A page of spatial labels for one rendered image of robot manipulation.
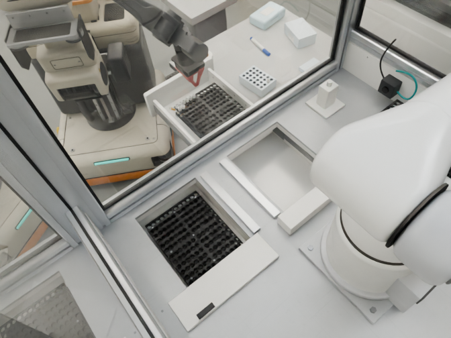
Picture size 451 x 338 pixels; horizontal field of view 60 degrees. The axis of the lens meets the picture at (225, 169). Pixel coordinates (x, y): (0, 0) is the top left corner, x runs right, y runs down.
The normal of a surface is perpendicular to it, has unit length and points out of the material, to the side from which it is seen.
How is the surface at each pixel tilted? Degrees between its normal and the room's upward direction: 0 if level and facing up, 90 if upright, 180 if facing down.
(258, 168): 0
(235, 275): 0
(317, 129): 0
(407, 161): 11
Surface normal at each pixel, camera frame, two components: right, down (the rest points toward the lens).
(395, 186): -0.36, -0.31
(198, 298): -0.07, -0.56
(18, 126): 0.62, 0.62
